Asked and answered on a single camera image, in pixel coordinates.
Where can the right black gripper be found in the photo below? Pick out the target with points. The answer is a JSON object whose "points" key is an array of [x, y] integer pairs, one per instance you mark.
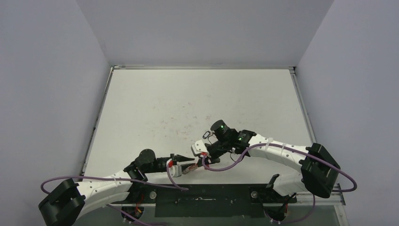
{"points": [[211, 151]]}

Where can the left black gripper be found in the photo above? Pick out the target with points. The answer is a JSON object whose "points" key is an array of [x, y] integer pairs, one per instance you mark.
{"points": [[179, 158]]}

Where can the metal keyring organizer red handle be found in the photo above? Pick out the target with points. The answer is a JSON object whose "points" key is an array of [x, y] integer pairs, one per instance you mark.
{"points": [[187, 168]]}

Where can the key with black tag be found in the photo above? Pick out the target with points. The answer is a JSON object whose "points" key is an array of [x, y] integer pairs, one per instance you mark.
{"points": [[207, 134]]}

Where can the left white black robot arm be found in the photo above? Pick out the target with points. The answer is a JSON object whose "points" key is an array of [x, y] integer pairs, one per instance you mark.
{"points": [[77, 196]]}

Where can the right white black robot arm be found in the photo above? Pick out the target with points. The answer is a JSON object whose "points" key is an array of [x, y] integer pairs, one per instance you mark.
{"points": [[316, 170]]}

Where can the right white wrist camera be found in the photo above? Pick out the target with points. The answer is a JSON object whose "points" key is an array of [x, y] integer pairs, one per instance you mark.
{"points": [[199, 148]]}

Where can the black mounting base plate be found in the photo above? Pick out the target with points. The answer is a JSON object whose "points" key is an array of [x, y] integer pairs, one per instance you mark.
{"points": [[211, 200]]}

